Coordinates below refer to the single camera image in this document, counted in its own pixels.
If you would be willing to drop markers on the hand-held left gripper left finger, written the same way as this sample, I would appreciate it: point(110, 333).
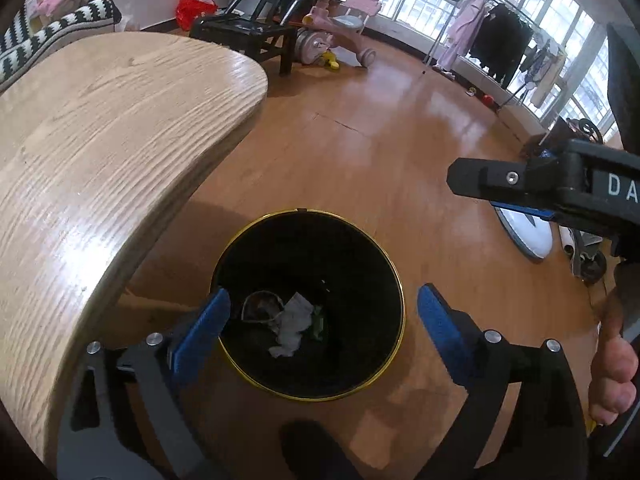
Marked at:
point(202, 335)

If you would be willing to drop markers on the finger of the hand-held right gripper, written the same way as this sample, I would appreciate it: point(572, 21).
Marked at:
point(525, 211)
point(500, 179)

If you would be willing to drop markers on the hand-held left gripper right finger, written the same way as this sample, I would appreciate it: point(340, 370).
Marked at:
point(440, 332)

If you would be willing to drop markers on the black gold-rimmed waste bin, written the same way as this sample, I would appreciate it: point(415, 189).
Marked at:
point(345, 270)

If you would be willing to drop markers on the person's right hand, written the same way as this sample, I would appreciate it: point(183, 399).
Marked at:
point(612, 370)

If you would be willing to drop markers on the white oval floor object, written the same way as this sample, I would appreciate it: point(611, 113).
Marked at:
point(527, 237)

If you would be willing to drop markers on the round foil lid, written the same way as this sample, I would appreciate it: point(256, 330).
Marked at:
point(260, 306)

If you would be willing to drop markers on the crumpled white tissue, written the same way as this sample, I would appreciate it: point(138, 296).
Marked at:
point(292, 325)

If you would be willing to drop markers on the pale hanging clothes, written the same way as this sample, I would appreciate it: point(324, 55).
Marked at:
point(545, 72)

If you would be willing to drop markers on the small green wrapper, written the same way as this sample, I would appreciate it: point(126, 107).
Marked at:
point(319, 325)

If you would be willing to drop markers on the black hanging coat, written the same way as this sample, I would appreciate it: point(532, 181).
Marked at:
point(502, 42)

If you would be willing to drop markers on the metal clothes rack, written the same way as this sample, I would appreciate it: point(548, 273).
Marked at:
point(545, 35)

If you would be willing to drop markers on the pink hanging garment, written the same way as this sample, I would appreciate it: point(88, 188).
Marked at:
point(462, 30)

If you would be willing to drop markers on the small yellow toy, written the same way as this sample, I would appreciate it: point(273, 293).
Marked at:
point(330, 61)

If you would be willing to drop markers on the pink ride-on toy car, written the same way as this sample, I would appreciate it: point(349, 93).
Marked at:
point(320, 25)

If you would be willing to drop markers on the black wooden chair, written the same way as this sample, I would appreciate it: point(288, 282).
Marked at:
point(240, 27)

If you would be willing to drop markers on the red plastic bag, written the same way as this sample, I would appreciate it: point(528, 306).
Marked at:
point(196, 9)

